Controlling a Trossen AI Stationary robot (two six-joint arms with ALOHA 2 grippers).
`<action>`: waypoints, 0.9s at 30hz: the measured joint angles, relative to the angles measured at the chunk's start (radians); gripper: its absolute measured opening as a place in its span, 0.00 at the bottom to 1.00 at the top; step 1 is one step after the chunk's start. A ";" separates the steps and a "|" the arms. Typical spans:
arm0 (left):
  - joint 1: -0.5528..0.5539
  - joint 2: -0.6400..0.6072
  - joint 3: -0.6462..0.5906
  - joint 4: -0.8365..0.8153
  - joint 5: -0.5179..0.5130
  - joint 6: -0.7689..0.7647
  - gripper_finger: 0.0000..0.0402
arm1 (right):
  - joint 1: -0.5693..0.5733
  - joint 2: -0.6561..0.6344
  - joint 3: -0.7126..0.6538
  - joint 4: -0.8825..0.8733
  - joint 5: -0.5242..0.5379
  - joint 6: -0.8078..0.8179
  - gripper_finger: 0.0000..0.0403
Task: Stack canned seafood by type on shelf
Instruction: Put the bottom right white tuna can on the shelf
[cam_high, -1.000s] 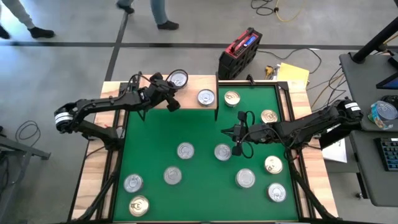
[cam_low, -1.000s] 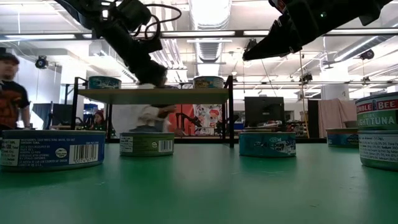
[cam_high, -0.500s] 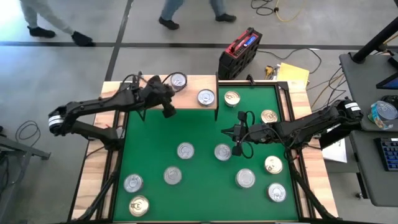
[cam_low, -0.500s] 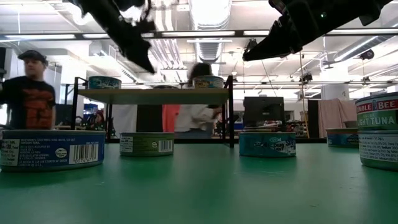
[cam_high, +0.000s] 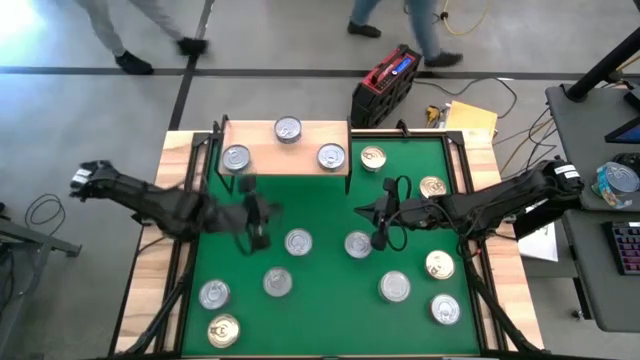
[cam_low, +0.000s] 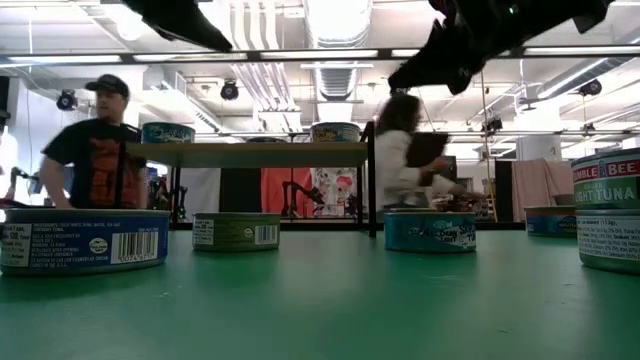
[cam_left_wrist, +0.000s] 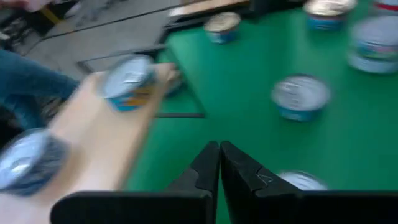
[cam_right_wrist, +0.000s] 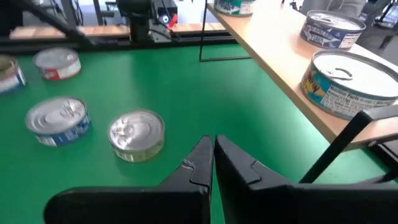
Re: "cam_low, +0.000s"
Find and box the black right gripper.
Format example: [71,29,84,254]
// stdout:
[387,0,556,97]

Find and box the teal white label tuna can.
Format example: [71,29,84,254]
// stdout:
[141,121,196,145]

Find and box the light blue cartoon label can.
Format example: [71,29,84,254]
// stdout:
[310,121,362,144]

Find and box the Bumble Bee light tuna can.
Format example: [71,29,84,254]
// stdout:
[570,147,640,211]

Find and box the blue barcode tuna can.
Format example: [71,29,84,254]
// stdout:
[0,207,171,278]

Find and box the wooden shelf with black legs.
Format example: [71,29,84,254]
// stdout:
[110,120,379,239]

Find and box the black folder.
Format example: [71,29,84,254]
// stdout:
[405,131,450,169]

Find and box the black cap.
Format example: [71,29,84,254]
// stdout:
[84,73,131,99]

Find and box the person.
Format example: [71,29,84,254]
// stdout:
[38,73,151,211]
[372,92,469,214]

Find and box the white round pillar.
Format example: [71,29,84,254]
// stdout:
[514,107,564,162]

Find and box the pink hanging cloth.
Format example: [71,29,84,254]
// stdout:
[510,157,576,224]

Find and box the teal chunk light tuna can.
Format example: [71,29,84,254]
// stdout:
[383,211,478,254]

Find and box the white panel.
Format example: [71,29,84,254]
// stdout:
[178,167,222,219]

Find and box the black panel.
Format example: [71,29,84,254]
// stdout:
[218,167,262,215]

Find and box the gold lid teal label can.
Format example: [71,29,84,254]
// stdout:
[523,205,577,238]

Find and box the orange red cloth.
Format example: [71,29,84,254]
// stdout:
[260,167,315,219]

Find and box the green barcode label can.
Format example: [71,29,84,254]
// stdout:
[191,212,282,253]

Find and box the green nutrition label can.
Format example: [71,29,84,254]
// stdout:
[573,207,640,276]

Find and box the green table mat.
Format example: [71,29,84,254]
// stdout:
[0,227,640,360]

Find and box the yellow hanging rope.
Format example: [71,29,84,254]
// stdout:
[478,69,499,224]

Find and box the wide silver ventilation duct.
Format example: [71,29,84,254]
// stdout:
[303,0,374,123]

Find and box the slim silver ventilation duct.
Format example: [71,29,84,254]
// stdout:
[537,54,640,101]

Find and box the black metal table frame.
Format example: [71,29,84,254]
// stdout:
[167,218,526,233]

